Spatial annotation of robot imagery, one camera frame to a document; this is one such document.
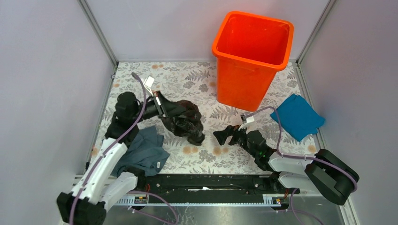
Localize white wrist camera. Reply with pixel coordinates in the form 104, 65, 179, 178
238, 113, 255, 130
143, 76, 155, 96

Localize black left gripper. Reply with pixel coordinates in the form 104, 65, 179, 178
131, 90, 186, 124

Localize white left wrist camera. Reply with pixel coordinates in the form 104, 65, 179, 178
143, 76, 155, 96

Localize orange plastic trash bin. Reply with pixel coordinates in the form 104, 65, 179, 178
212, 11, 294, 112

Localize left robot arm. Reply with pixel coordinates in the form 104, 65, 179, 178
57, 91, 187, 225

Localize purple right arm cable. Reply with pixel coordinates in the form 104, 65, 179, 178
248, 106, 358, 193

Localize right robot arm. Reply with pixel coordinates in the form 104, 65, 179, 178
213, 126, 360, 205

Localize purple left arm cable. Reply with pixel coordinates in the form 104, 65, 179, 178
68, 72, 147, 225

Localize bright blue folded cloth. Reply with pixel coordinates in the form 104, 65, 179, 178
270, 94, 325, 142

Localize floral patterned table mat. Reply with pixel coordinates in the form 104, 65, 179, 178
91, 61, 319, 174

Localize grey-blue crumpled cloth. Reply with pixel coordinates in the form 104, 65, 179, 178
111, 126, 170, 177

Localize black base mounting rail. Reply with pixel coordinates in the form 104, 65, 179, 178
137, 173, 301, 205

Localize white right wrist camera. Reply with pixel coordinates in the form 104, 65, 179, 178
238, 113, 255, 130

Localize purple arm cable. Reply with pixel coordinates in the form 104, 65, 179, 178
68, 72, 147, 225
248, 106, 358, 193

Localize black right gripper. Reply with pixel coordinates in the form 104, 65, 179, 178
213, 122, 258, 158

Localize black plastic trash bag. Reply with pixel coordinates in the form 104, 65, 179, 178
161, 100, 205, 146

